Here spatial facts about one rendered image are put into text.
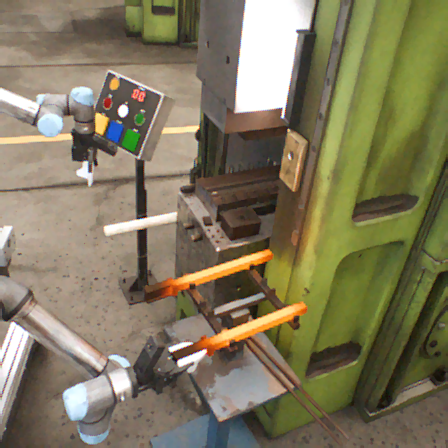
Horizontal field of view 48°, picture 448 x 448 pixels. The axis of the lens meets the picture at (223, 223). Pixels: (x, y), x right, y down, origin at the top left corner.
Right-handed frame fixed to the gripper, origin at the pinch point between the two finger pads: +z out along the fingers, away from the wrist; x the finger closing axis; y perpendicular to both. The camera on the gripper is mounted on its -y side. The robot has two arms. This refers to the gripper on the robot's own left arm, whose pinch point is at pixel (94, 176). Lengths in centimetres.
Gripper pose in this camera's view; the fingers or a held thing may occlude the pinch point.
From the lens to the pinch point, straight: 205.9
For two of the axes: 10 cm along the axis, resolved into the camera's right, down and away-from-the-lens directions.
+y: -10.0, -0.5, -0.9
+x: 0.4, 6.0, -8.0
